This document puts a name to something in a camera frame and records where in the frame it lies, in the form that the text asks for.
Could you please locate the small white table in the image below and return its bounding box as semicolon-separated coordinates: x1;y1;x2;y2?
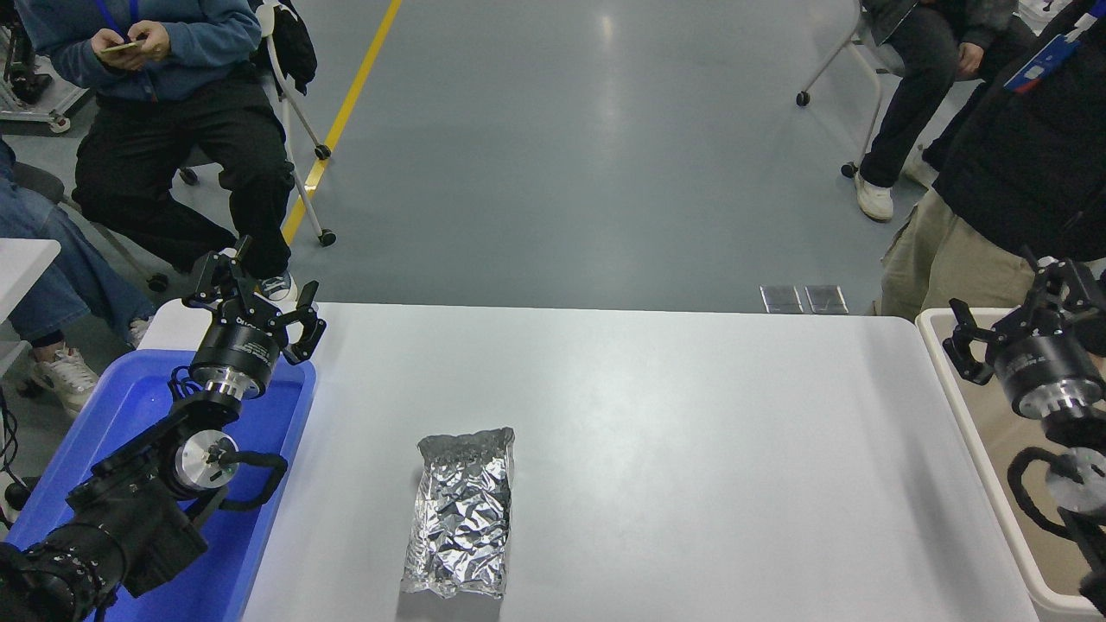
0;239;61;378

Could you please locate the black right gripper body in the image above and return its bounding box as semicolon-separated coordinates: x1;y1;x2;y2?
991;333;1103;405

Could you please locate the seated person by wheeled chair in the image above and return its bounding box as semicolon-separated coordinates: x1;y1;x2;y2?
854;0;1038;222

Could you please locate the black jacket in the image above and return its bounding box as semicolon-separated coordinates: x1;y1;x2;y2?
246;0;317;96

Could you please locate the seated person with white shoe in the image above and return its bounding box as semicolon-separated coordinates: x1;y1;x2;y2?
0;138;156;416

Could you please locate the grey wheeled chair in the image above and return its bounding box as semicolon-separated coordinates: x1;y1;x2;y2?
0;160;170;294

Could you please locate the blue plastic tray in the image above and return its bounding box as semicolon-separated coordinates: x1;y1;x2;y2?
4;350;316;622

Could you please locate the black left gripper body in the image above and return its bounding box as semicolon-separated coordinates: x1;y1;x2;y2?
192;316;285;388

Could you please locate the white wheeled chair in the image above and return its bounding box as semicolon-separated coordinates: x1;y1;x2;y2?
797;0;893;179
177;0;336;249

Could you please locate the person's left hand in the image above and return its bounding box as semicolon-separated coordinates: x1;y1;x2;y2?
128;19;175;62

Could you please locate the white equipment cart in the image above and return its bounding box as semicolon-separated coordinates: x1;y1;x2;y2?
0;22;92;136

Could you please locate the person's right hand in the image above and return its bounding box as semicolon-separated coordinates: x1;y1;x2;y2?
90;29;144;73

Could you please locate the blue and red badge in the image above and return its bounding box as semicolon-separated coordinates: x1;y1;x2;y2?
1004;0;1106;94

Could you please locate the standing person with badge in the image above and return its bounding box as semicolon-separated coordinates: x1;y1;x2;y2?
873;0;1106;322

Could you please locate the large pale bin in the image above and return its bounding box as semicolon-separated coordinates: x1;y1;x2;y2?
916;308;1106;621

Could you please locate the seated person holding phone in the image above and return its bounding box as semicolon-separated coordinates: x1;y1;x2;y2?
16;0;299;305

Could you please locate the crumpled silver foil tray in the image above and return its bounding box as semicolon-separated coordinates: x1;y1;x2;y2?
399;427;515;600

